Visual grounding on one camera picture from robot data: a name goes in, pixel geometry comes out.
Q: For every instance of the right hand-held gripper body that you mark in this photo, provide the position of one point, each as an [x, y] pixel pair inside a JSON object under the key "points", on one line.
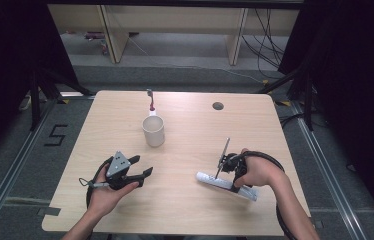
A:
{"points": [[235, 163]]}

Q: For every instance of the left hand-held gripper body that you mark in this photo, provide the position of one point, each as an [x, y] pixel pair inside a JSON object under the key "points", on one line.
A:
{"points": [[118, 166]]}

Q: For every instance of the white toothpaste tube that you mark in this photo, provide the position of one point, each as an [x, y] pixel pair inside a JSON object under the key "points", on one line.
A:
{"points": [[208, 179]]}

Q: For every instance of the white cup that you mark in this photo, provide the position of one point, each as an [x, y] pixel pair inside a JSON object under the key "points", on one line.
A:
{"points": [[154, 131]]}

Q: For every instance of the pink toothbrush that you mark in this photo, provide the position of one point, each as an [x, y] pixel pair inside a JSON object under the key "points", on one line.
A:
{"points": [[151, 100]]}

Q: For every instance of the person's right hand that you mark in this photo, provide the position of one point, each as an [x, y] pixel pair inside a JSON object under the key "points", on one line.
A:
{"points": [[261, 173]]}

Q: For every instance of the person's left hand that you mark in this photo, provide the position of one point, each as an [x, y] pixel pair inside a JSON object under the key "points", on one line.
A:
{"points": [[103, 198]]}

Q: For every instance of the grey tape strip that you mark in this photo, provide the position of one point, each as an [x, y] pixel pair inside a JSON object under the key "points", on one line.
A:
{"points": [[49, 211]]}

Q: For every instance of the black metal stand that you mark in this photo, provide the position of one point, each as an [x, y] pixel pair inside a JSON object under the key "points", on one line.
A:
{"points": [[308, 100], [35, 100]]}

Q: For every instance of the small red floor clutter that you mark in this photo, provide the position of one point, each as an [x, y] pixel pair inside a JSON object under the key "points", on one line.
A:
{"points": [[100, 41]]}

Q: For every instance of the light wooden shelf unit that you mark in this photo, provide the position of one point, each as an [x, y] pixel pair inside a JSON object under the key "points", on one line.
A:
{"points": [[175, 20]]}

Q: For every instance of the dark curtain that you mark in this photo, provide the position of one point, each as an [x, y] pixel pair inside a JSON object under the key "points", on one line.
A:
{"points": [[8, 66], [358, 83]]}

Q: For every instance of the aluminium floor rail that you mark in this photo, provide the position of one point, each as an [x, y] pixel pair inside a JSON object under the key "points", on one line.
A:
{"points": [[15, 160], [325, 166]]}

